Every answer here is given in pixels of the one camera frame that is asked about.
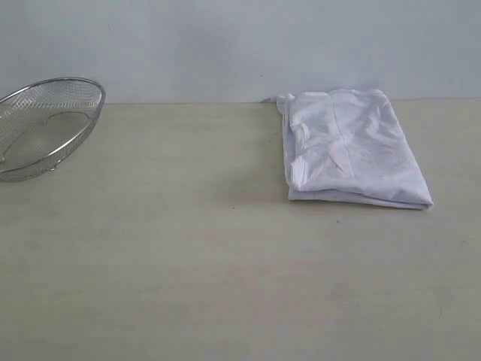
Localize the white t-shirt red print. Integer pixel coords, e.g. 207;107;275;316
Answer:
277;89;433;210

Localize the metal mesh basket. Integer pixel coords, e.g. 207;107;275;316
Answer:
1;77;106;182

